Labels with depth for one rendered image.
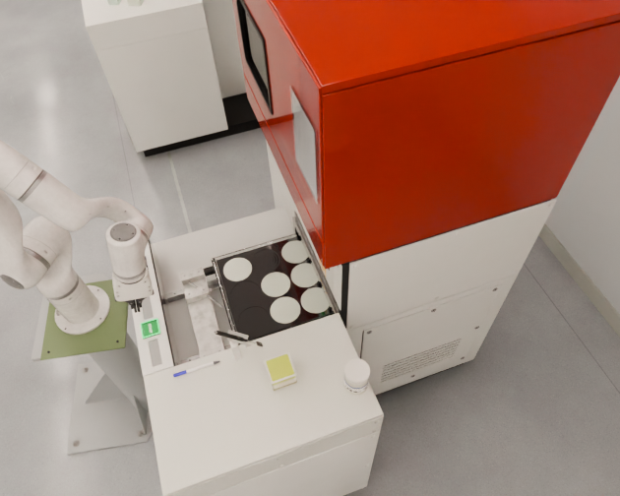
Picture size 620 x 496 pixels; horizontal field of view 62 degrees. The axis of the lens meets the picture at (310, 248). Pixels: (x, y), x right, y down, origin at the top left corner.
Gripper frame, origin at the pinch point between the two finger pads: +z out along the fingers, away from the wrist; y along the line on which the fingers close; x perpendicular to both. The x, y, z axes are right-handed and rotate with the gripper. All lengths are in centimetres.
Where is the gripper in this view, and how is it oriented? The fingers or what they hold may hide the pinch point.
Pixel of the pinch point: (136, 304)
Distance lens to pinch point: 158.8
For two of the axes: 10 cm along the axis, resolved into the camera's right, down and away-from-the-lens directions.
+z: -1.5, 6.5, 7.5
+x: 3.3, 7.5, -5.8
